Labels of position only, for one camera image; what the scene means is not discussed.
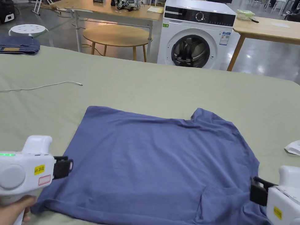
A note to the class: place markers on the person's left hand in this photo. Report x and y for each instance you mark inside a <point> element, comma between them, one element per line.
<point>6,209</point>

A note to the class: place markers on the white hand controller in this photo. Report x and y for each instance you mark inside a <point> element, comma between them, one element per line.
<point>297,146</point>

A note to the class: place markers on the folded blue jeans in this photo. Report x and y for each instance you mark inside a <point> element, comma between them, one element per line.
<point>16,45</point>

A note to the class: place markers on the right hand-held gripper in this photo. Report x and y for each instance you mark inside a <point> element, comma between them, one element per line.
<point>284,196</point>

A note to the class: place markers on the white washing machine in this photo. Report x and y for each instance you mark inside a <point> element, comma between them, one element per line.
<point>195,35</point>

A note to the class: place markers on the black and white machine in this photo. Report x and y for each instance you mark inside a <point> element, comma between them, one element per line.
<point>4,10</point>

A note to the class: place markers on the blue shirt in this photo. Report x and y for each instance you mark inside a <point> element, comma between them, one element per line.
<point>148,164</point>

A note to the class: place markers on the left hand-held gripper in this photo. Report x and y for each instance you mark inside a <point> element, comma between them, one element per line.
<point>20,170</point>

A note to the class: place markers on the bed with pale green sheet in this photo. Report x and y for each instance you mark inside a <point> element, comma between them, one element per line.
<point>150,88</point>

